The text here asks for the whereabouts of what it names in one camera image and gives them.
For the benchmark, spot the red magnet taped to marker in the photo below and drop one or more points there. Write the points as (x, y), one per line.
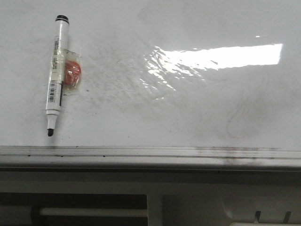
(72, 72)

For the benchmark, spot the white whiteboard marker black tip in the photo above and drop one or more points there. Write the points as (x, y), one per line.
(56, 76)

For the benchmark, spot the white bar under table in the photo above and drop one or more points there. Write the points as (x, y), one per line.
(88, 212)

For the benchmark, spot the white plastic base housing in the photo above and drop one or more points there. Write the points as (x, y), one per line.
(171, 199)

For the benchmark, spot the whiteboard with aluminium frame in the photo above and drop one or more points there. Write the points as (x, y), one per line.
(166, 84)

